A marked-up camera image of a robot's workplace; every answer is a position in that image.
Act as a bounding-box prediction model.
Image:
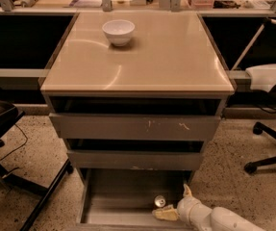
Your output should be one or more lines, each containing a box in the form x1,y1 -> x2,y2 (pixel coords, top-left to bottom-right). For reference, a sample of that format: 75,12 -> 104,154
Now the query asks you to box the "black chair left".
0,87 -> 73,231

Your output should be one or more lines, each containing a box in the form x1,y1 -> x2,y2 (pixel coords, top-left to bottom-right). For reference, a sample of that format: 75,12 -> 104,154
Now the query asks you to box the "grey drawer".
50,96 -> 223,141
66,139 -> 205,170
69,169 -> 189,231

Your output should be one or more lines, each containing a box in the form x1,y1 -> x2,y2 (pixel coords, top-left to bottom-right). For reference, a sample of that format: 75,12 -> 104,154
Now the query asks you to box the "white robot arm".
152,184 -> 265,231

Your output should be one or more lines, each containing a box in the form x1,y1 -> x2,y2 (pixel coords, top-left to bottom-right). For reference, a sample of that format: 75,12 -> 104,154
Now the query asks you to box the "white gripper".
152,184 -> 212,224

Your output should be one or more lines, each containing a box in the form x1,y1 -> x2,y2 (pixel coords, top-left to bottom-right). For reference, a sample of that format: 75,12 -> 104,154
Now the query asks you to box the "orange soda can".
154,195 -> 166,208

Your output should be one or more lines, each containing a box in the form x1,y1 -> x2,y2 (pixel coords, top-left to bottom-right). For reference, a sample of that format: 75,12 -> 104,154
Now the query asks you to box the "white ceramic bowl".
102,19 -> 135,46

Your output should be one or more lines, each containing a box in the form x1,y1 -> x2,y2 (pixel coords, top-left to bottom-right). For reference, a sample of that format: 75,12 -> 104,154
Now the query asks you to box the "grey drawer cabinet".
38,11 -> 238,178

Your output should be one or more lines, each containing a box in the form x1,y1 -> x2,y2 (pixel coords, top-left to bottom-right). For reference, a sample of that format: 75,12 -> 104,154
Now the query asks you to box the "black cable on floor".
0,122 -> 29,162

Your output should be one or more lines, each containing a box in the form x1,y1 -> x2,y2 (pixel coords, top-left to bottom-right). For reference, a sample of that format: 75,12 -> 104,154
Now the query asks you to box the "grey bottom drawer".
69,169 -> 189,231

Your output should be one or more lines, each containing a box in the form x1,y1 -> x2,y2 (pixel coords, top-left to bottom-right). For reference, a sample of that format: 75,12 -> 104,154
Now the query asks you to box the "grey middle drawer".
66,139 -> 205,170

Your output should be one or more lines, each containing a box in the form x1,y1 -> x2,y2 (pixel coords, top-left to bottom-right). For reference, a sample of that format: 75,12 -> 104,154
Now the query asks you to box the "grey top drawer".
50,96 -> 223,141

